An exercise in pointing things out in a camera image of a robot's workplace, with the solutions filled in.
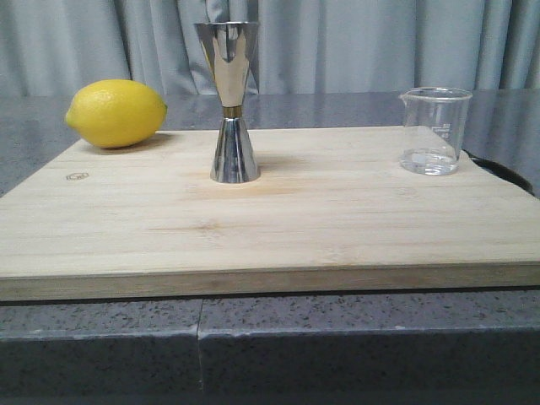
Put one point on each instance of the wooden cutting board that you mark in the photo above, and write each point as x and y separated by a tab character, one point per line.
331	210

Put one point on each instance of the grey curtain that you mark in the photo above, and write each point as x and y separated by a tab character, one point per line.
304	47

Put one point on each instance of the steel double jigger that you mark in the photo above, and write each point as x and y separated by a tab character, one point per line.
229	48

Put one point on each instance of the clear glass beaker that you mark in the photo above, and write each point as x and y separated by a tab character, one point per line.
434	123

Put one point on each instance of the yellow lemon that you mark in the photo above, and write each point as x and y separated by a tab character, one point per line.
116	113

